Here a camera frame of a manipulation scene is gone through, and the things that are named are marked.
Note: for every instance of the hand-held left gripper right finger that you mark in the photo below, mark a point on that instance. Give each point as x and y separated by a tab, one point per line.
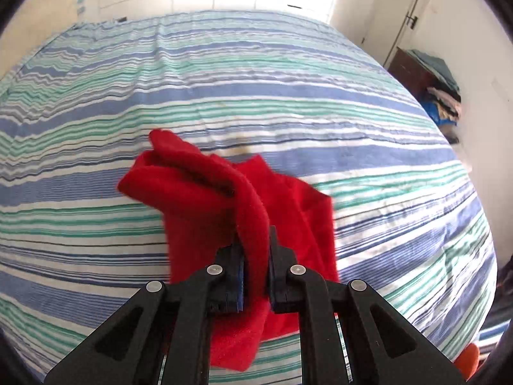
277	274

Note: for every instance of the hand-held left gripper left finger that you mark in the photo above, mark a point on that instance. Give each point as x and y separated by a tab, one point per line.
239	286

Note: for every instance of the red sweater with white print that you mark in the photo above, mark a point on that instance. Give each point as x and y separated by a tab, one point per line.
200	204

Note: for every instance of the pile of mixed clothes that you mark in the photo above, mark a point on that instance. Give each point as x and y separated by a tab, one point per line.
447	102

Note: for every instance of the pile of folded clothes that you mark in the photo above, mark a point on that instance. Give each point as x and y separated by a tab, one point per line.
439	68

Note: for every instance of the striped bed cover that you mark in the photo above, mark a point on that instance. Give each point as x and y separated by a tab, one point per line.
240	88

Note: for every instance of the orange cloth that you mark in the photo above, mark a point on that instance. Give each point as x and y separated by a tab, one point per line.
468	361

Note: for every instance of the blue bag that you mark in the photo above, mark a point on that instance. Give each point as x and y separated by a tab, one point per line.
435	114

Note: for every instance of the brown wooden dresser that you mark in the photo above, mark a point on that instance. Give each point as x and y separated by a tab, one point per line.
408	74

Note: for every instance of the white room door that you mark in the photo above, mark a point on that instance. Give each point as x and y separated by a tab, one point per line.
404	8

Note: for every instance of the blue wall stickers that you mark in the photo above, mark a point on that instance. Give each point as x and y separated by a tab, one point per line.
80	6

